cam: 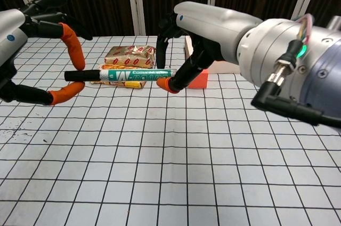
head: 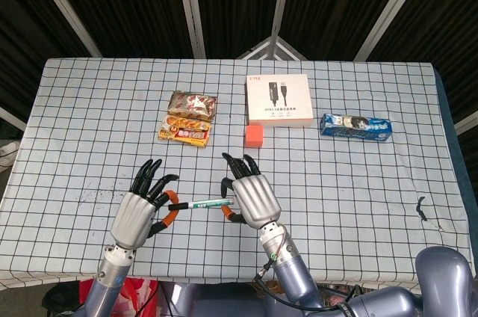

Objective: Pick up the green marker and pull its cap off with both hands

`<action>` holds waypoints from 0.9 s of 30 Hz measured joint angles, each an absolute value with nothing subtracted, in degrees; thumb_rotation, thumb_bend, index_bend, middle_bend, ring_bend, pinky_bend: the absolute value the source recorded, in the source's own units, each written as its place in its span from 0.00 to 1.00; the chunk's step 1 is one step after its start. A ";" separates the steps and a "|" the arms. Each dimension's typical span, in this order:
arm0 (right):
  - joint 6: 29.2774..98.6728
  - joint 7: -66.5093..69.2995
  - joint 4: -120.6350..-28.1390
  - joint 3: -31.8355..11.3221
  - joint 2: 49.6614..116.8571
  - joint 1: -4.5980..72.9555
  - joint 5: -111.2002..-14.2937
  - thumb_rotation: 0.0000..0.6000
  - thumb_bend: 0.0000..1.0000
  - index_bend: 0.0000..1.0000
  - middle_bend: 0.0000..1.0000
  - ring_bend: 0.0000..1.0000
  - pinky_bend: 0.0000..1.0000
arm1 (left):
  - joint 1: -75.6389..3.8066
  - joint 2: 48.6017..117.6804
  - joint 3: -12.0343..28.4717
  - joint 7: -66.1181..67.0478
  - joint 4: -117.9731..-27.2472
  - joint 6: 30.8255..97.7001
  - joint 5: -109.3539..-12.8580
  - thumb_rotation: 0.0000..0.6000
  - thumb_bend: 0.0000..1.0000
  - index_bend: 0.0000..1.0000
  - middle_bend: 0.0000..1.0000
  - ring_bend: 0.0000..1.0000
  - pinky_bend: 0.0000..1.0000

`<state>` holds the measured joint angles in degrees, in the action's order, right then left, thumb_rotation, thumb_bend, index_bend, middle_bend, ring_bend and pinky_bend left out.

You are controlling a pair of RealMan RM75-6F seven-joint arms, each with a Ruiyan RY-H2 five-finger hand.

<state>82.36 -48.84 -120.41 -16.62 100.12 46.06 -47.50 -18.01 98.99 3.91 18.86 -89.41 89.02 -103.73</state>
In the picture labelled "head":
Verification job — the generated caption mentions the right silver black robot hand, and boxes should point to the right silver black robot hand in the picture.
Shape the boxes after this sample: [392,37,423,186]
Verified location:
[220,152,282,229]

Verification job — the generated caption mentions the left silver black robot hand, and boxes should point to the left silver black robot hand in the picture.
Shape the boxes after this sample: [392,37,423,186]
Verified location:
[110,158,181,250]

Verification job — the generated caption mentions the orange cube block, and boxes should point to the orange cube block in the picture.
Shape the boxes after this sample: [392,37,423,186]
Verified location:
[244,125,265,149]

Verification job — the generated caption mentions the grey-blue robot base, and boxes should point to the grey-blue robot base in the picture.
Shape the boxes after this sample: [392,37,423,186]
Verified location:
[160,282,291,317]

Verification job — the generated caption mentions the red shopping bag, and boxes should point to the red shopping bag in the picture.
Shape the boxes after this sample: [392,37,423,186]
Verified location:
[78,276,160,317]

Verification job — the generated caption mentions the yellow red snack packet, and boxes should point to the yellow red snack packet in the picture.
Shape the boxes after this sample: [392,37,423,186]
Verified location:
[157,114,212,149]

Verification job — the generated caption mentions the white checkered tablecloth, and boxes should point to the white checkered tablecloth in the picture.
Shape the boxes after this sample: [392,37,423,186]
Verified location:
[0,57,470,290]

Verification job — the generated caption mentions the black bag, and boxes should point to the black bag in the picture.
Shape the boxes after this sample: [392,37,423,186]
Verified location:
[41,282,87,317]

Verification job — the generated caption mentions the gold red snack packet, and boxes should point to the gold red snack packet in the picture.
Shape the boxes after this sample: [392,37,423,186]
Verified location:
[167,90,218,121]

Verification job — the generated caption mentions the blue cookie box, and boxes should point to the blue cookie box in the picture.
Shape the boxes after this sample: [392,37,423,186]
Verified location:
[320,113,393,144]

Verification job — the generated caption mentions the white shoe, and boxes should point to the white shoe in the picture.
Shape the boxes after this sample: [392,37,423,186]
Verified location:
[0,140,19,164]

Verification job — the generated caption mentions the small black curved scrap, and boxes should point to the small black curved scrap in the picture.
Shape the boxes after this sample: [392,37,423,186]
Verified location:
[416,196,430,223]

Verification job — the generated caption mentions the white pink cable box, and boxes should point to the white pink cable box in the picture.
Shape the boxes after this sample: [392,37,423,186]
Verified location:
[246,73,314,129]

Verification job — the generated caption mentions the metal wire basket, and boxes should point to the metal wire basket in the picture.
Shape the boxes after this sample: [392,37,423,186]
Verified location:
[313,282,361,303]

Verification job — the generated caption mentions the white triangular frame brace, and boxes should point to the white triangular frame brace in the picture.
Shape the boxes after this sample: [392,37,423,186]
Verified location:
[235,35,309,61]

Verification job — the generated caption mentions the short white frame bar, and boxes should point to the short white frame bar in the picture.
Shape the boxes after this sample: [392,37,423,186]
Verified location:
[454,105,478,135]
[0,105,28,132]

